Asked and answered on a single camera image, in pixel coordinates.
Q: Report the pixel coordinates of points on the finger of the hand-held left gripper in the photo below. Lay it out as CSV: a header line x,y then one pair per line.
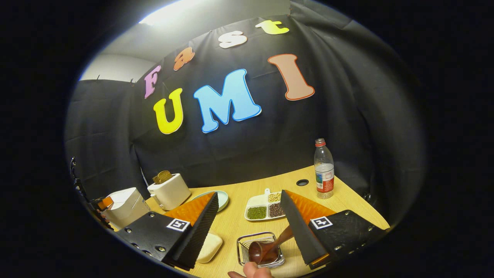
x,y
106,203

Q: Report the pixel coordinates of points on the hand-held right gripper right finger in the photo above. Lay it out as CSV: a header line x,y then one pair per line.
x,y
301,231

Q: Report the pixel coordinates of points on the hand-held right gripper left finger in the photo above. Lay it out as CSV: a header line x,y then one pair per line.
x,y
198,231

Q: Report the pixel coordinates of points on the rectangular tray of rice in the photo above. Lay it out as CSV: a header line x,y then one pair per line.
x,y
210,247

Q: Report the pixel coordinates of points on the white rice cooker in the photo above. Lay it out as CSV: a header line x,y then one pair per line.
x,y
127,204

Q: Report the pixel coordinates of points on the brown wooden spoon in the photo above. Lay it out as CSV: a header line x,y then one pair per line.
x,y
262,251

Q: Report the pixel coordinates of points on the pale green plate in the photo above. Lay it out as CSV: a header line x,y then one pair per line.
x,y
223,200

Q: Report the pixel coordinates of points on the white divided dish of beans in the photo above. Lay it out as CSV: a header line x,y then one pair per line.
x,y
260,208

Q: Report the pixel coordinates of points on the white toaster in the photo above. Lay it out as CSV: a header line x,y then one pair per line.
x,y
170,193

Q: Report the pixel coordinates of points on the clear plastic water bottle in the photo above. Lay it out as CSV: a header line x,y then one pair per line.
x,y
324,173

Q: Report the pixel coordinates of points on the toasted bread slice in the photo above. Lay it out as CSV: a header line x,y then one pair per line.
x,y
163,177

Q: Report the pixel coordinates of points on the black backdrop cloth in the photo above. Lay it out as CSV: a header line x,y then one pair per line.
x,y
247,146

